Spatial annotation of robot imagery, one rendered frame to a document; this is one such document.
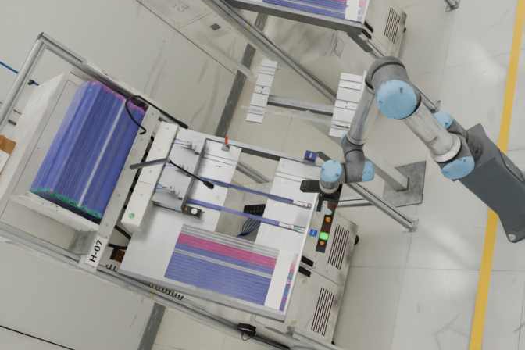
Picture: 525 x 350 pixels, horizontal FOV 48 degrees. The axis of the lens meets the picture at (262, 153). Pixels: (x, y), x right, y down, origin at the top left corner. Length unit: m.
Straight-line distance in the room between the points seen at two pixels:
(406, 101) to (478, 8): 1.93
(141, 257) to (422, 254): 1.36
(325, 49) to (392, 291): 1.31
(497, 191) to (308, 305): 1.05
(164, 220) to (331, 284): 0.98
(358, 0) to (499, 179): 1.17
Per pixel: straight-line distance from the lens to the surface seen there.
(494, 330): 2.74
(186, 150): 2.62
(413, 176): 3.26
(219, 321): 2.88
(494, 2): 3.71
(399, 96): 1.87
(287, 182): 2.59
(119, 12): 4.50
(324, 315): 3.06
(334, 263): 3.11
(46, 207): 2.35
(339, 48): 3.34
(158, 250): 2.55
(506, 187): 2.56
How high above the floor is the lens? 2.37
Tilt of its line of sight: 34 degrees down
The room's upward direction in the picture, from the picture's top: 56 degrees counter-clockwise
